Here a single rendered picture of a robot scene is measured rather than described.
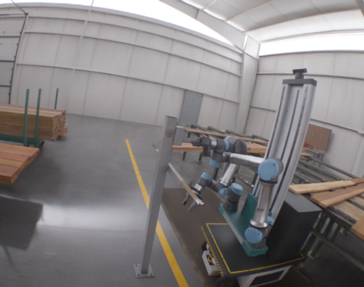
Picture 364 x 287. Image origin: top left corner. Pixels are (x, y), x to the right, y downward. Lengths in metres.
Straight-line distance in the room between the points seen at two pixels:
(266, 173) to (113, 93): 8.72
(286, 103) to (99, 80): 8.61
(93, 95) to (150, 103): 2.82
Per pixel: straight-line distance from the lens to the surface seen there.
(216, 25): 11.28
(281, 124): 1.60
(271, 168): 1.09
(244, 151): 1.56
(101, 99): 9.38
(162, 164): 1.15
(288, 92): 1.62
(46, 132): 3.49
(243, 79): 11.79
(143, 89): 9.50
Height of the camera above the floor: 1.40
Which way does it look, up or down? 12 degrees down
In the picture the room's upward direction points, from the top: 12 degrees clockwise
